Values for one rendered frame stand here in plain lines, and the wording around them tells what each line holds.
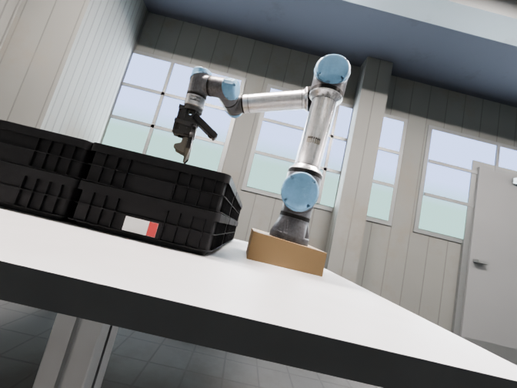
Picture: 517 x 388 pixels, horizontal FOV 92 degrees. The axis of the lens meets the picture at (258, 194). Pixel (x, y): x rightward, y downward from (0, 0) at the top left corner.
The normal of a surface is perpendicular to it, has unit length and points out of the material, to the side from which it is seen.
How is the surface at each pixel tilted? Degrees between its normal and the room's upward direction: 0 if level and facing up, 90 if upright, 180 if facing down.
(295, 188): 99
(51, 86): 90
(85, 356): 90
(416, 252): 90
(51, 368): 90
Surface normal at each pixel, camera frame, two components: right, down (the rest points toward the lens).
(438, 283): 0.06, -0.14
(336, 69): -0.12, -0.28
